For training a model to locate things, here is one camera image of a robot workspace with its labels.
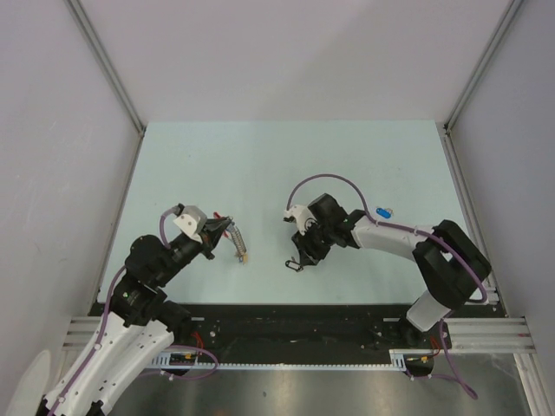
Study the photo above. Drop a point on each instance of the blue key tag with key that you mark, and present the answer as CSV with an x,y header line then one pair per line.
x,y
384,212

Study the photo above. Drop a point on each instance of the black key tag with key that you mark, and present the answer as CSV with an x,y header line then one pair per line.
x,y
292,264

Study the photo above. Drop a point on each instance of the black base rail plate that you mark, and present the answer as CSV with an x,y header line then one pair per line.
x,y
306,332

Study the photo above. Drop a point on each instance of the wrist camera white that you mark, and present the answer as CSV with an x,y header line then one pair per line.
x,y
190,220
300,215

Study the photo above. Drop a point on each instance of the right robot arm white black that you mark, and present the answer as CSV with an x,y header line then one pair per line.
x,y
451,265

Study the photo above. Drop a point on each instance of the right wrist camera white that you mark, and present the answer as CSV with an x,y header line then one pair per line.
x,y
300,215

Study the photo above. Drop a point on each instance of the white slotted cable duct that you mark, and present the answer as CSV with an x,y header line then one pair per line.
x,y
393,360

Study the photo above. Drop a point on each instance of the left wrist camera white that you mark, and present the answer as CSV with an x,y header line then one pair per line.
x,y
190,220

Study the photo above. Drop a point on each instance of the aluminium frame post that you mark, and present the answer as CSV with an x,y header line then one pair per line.
x,y
495,41
93,40

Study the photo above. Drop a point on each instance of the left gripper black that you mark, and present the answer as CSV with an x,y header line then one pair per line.
x,y
212,234

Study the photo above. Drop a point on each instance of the right aluminium frame post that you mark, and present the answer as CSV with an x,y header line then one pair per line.
x,y
495,41

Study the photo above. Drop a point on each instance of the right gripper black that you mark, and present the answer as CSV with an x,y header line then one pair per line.
x,y
309,255

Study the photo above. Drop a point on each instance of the keyring with chain and tags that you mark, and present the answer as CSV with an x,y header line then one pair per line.
x,y
233,234

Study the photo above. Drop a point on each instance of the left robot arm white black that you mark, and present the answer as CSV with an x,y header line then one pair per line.
x,y
138,321

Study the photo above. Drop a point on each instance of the left aluminium frame post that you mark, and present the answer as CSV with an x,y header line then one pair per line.
x,y
93,40

